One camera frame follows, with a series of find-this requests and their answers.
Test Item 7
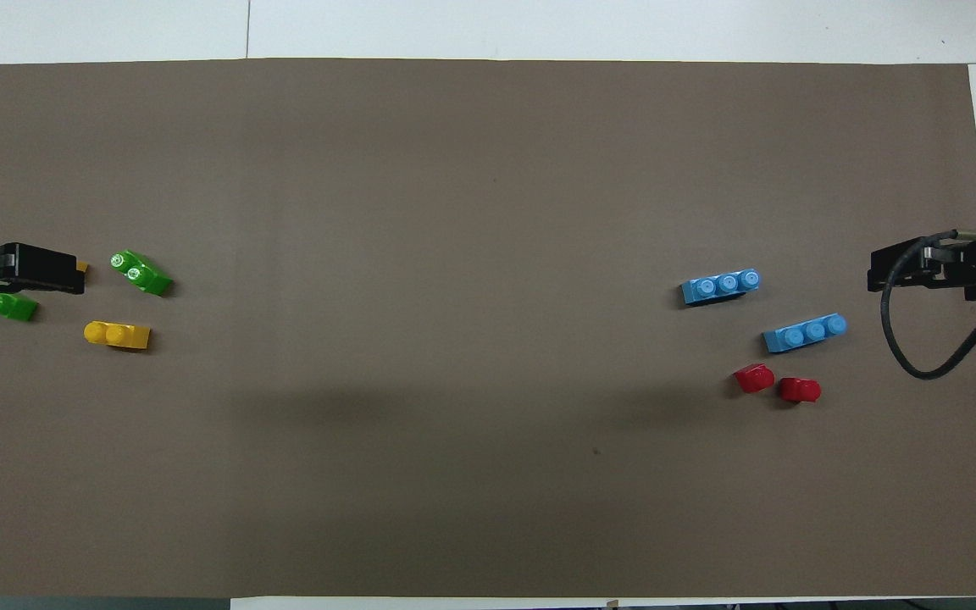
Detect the blue three-stud toy brick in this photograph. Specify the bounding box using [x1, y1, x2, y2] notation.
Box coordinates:
[762, 313, 849, 354]
[679, 269, 763, 307]

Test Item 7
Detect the red single-stud toy brick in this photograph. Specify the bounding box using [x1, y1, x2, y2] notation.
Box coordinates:
[734, 363, 776, 396]
[778, 376, 823, 405]

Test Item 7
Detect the brown paper table mat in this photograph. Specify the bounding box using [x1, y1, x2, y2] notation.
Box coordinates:
[0, 58, 976, 598]

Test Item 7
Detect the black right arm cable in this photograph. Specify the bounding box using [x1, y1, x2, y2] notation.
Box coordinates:
[880, 229, 976, 403]

